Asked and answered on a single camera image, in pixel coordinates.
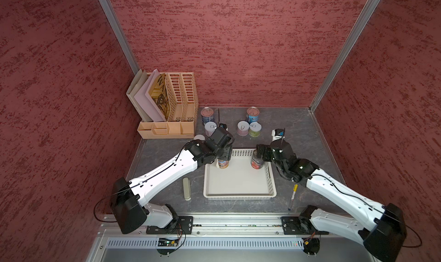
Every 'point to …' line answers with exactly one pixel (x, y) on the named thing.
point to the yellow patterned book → (159, 93)
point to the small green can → (255, 128)
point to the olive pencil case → (186, 189)
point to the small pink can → (243, 127)
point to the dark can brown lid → (256, 163)
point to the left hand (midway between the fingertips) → (222, 151)
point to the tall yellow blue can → (223, 164)
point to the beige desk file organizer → (183, 96)
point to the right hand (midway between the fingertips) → (264, 149)
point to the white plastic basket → (240, 181)
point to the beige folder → (131, 92)
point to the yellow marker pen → (294, 194)
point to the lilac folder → (149, 111)
